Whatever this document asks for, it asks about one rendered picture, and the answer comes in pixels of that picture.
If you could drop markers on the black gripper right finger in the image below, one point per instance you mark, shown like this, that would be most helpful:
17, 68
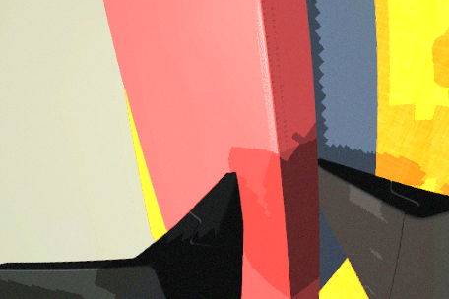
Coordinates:
395, 236

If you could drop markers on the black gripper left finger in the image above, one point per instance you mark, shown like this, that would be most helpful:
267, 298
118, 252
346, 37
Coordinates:
201, 257

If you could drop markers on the pink square lid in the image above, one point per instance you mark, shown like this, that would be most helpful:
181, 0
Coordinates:
227, 85

